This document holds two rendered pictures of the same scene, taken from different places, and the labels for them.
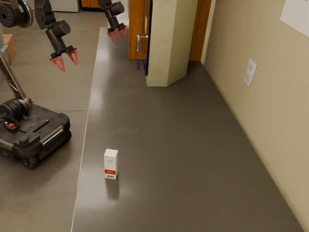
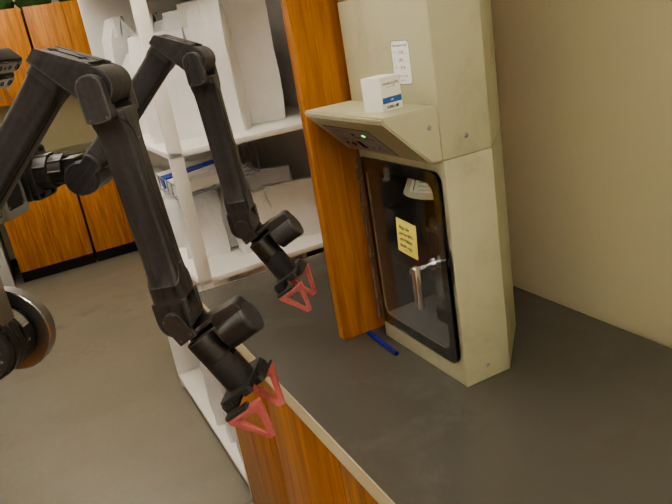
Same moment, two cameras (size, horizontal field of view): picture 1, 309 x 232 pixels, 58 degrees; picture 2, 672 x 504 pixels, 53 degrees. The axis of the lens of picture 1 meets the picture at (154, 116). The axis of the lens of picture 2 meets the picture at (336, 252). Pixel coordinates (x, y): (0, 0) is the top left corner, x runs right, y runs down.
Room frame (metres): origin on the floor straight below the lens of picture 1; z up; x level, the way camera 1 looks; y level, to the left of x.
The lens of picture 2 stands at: (0.26, 0.56, 1.68)
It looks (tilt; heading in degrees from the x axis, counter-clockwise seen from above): 19 degrees down; 346
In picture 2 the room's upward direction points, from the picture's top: 10 degrees counter-clockwise
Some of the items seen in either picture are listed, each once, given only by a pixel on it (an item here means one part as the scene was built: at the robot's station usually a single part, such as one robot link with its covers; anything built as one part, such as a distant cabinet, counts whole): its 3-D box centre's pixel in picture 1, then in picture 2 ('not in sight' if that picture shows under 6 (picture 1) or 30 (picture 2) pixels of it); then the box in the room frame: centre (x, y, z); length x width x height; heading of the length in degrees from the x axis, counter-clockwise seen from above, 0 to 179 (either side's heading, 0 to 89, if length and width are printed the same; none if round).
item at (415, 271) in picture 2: (141, 43); (424, 284); (1.39, 0.10, 1.17); 0.05 x 0.03 x 0.10; 99
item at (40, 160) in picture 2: not in sight; (51, 170); (1.96, 0.77, 1.45); 0.09 x 0.08 x 0.12; 157
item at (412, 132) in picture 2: not in sight; (368, 134); (1.50, 0.14, 1.46); 0.32 x 0.11 x 0.10; 10
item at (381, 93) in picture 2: not in sight; (381, 93); (1.42, 0.13, 1.54); 0.05 x 0.05 x 0.06; 23
